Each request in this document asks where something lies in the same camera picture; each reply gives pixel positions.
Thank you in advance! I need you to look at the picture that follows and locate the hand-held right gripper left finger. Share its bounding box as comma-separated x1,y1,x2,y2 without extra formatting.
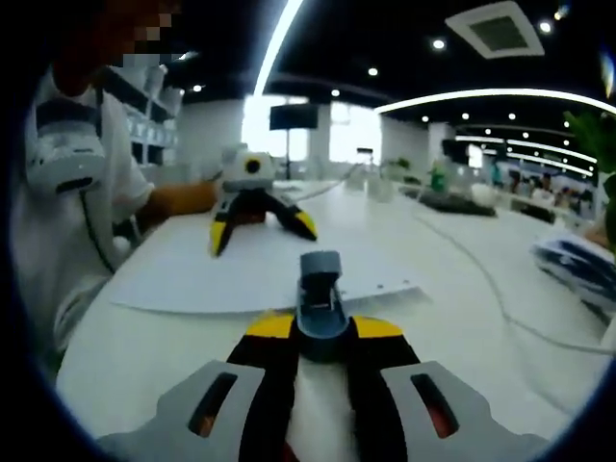
134,315,300,462

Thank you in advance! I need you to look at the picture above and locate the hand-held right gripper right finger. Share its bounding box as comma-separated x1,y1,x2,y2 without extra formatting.
348,317,526,462

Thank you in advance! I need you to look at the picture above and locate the white paper sheet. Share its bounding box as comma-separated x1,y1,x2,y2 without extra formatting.
109,225,432,317

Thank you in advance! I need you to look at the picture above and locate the black display screen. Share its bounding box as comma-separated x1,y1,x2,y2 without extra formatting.
269,103,320,132

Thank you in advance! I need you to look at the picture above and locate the clear plastic holder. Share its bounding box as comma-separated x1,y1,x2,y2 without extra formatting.
366,176,398,203

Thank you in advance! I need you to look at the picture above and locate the white shelf unit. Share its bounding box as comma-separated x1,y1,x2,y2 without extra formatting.
103,62,187,169

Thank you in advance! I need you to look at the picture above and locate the curved ceiling light strip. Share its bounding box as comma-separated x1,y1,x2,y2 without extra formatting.
252,0,305,97
373,88,616,116

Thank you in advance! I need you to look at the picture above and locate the green bottle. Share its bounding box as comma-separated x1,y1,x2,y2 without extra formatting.
429,161,448,193

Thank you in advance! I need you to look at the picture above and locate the person in white shirt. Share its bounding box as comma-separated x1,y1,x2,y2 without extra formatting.
9,71,155,357

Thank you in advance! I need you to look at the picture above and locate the white grey chest device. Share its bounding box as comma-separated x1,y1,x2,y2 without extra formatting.
26,98,108,196

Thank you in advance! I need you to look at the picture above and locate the dark grey tray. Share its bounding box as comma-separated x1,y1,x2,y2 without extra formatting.
417,192,498,217

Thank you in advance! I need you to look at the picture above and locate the person's head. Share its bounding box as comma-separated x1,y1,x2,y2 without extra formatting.
50,0,182,95

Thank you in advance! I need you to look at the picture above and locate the stack of blue white booklets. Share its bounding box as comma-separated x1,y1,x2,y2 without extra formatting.
528,230,616,314

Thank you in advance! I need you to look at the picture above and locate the white ceiling air vent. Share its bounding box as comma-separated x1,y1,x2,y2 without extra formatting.
445,0,546,60

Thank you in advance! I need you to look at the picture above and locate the green potted plant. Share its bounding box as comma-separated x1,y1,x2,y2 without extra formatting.
562,108,616,251

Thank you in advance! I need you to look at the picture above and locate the black device cable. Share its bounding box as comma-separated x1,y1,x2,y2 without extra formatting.
79,190,117,276

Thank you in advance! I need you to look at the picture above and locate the white cable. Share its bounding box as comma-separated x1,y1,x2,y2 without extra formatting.
411,214,616,357

